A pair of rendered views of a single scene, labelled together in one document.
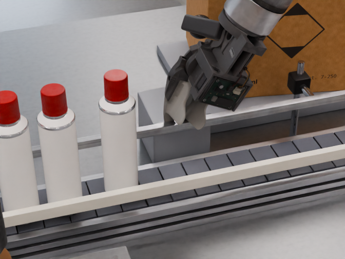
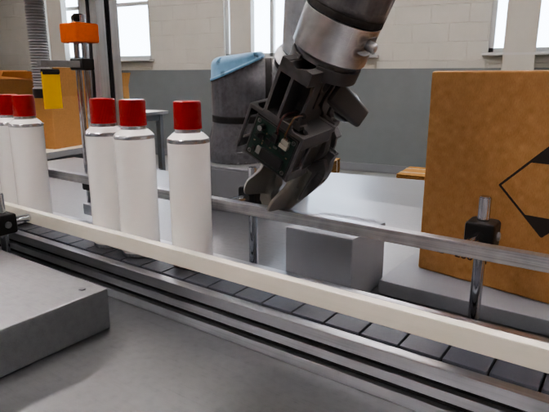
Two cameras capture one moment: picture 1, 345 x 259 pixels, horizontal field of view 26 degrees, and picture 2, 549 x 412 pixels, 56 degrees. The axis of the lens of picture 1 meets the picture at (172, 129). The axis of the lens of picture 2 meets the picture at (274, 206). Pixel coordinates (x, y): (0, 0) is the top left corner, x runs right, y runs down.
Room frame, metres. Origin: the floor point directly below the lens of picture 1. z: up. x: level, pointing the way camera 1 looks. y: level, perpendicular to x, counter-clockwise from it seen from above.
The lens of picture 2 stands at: (0.56, -0.49, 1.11)
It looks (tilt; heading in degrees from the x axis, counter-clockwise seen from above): 14 degrees down; 53
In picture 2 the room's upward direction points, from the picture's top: straight up
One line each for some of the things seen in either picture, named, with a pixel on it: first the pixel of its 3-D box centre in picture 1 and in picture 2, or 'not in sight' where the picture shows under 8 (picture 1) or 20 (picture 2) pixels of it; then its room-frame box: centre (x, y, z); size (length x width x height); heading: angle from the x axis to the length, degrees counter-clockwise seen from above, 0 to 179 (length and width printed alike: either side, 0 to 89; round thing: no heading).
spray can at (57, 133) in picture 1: (59, 150); (136, 178); (0.82, 0.16, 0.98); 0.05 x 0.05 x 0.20
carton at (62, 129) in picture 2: not in sight; (44, 106); (1.24, 2.31, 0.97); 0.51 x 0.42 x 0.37; 32
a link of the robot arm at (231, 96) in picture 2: not in sight; (240, 82); (1.21, 0.49, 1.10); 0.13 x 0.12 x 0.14; 145
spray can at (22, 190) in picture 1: (14, 158); (107, 173); (0.81, 0.22, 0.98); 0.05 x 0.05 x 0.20
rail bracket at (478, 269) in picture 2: (302, 110); (473, 279); (1.02, -0.22, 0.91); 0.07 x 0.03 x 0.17; 17
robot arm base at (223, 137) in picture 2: not in sight; (238, 136); (1.21, 0.50, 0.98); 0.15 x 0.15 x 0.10
